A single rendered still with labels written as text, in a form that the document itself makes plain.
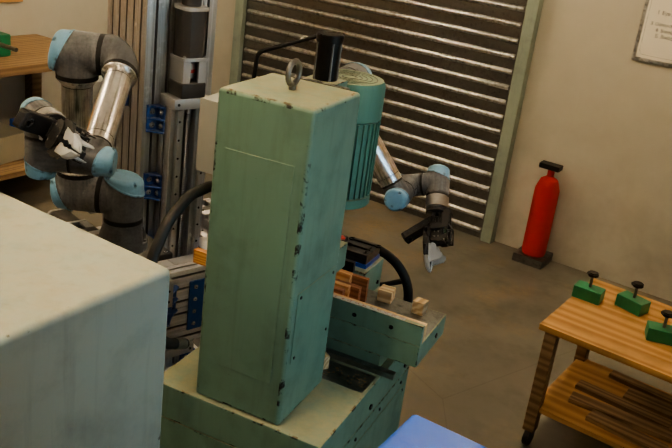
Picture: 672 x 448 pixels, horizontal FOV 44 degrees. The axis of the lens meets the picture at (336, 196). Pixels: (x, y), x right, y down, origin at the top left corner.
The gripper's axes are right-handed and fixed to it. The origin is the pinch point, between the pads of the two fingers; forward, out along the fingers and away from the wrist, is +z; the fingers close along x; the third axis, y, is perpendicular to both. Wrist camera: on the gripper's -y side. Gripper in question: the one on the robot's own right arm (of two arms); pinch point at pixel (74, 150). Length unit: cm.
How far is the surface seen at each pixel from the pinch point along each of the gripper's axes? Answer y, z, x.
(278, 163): 20.5, 37.6, -19.9
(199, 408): 45, 26, 38
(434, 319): 94, 33, -4
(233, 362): 41, 32, 23
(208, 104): 11.3, 19.2, -23.0
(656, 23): 286, -90, -175
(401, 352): 82, 38, 6
